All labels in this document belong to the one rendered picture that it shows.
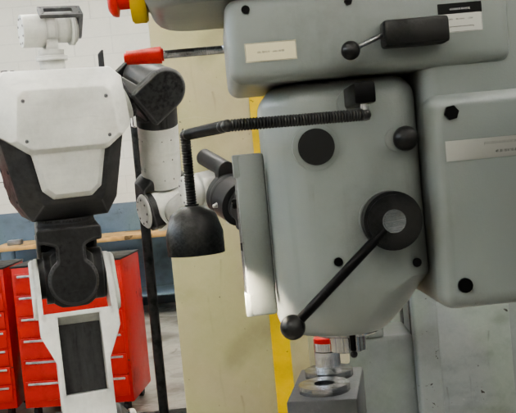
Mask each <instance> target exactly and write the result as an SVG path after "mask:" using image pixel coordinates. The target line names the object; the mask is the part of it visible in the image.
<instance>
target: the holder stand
mask: <svg viewBox="0 0 516 413"><path fill-rule="evenodd" d="M287 413H367V408H366V399H365V390H364V371H363V367H352V365H348V364H344V363H341V369H340V370H336V371H331V372H320V371H317V370H316V367H315V365H313V366H311V367H308V368H306V369H305V370H302V371H301V373H300V374H299V377H298V379H297V381H296V384H295V386H294V388H293V390H292V393H291V395H290V397H289V398H288V401H287Z"/></svg>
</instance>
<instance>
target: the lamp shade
mask: <svg viewBox="0 0 516 413"><path fill-rule="evenodd" d="M165 236H166V245H167V253H168V257H173V258H180V257H194V256H207V255H213V254H217V253H221V252H225V247H224V231H223V228H222V226H221V223H220V221H219V218H218V216H217V215H216V212H215V211H213V210H211V209H210V208H209V207H207V206H203V205H199V203H198V204H193V205H185V206H184V207H180V208H179V209H178V210H177V211H176V212H174V213H173V214H172V215H171V216H170V219H169V223H168V227H167V230H166V235H165Z"/></svg>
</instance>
